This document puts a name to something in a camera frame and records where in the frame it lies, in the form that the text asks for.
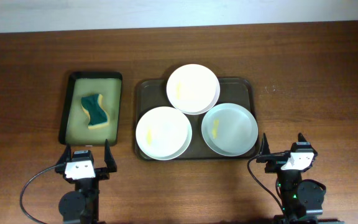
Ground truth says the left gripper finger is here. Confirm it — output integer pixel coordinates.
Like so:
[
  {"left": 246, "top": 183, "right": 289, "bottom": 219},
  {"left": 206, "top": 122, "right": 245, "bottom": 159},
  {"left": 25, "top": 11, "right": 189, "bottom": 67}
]
[
  {"left": 57, "top": 144, "right": 71, "bottom": 166},
  {"left": 104, "top": 139, "right": 117, "bottom": 173}
]

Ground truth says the pale grey plate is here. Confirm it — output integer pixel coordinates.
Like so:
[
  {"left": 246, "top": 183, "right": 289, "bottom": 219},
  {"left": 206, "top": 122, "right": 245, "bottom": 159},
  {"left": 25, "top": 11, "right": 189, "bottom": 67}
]
[{"left": 201, "top": 103, "right": 259, "bottom": 157}]

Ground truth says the green yellow sponge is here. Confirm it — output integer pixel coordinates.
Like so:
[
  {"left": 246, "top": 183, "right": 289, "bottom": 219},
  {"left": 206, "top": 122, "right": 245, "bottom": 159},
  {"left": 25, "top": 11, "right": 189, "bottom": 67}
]
[{"left": 81, "top": 93, "right": 109, "bottom": 129}]

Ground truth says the white plate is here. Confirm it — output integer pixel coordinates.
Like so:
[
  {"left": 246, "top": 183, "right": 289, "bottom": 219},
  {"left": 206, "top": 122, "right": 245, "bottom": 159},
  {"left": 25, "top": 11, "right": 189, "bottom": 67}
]
[
  {"left": 166, "top": 64, "right": 221, "bottom": 115},
  {"left": 135, "top": 106, "right": 193, "bottom": 161}
]

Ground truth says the white plate top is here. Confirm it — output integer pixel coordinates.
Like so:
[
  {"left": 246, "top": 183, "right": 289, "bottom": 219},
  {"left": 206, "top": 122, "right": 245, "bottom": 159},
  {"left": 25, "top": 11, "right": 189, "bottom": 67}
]
[{"left": 166, "top": 64, "right": 221, "bottom": 115}]

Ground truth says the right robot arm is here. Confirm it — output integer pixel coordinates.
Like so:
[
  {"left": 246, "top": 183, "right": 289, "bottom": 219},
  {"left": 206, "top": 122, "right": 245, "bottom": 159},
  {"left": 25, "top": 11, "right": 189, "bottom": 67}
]
[{"left": 256, "top": 133, "right": 326, "bottom": 223}]

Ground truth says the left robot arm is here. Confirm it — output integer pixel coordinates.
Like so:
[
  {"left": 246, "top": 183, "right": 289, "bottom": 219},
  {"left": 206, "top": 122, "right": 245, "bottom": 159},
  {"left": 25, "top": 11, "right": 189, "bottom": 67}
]
[{"left": 55, "top": 140, "right": 117, "bottom": 224}]

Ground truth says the black soapy water tray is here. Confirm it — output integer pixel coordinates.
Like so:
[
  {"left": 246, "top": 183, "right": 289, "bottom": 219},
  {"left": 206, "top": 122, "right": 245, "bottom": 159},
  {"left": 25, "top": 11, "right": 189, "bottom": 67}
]
[{"left": 58, "top": 71, "right": 122, "bottom": 145}]

